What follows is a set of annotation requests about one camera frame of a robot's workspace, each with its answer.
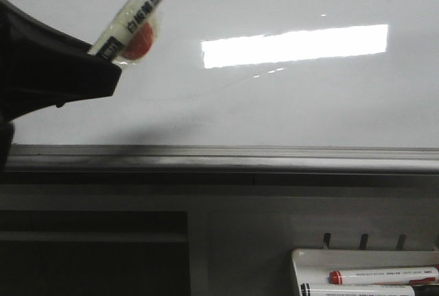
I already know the red round magnet taped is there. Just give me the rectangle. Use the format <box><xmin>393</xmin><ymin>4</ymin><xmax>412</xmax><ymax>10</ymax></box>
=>
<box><xmin>117</xmin><ymin>15</ymin><xmax>161</xmax><ymax>65</ymax></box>

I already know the red capped marker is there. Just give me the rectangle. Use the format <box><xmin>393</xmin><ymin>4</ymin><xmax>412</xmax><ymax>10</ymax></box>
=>
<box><xmin>329</xmin><ymin>265</ymin><xmax>438</xmax><ymax>285</ymax></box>

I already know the white black whiteboard marker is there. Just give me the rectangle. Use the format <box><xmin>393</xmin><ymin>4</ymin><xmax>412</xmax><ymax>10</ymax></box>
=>
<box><xmin>88</xmin><ymin>0</ymin><xmax>162</xmax><ymax>61</ymax></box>

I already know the white whiteboard with frame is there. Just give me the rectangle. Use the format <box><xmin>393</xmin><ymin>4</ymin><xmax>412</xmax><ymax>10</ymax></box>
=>
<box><xmin>14</xmin><ymin>0</ymin><xmax>438</xmax><ymax>172</ymax></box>

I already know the black capped marker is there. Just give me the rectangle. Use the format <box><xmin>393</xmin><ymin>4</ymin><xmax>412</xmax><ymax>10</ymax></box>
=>
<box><xmin>300</xmin><ymin>283</ymin><xmax>415</xmax><ymax>296</ymax></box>

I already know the white marker tray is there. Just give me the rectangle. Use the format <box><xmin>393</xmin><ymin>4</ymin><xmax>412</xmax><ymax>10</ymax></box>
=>
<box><xmin>289</xmin><ymin>249</ymin><xmax>438</xmax><ymax>295</ymax></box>

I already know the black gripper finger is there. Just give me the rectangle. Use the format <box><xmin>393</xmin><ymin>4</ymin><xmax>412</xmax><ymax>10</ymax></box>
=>
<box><xmin>1</xmin><ymin>0</ymin><xmax>121</xmax><ymax>166</ymax></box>

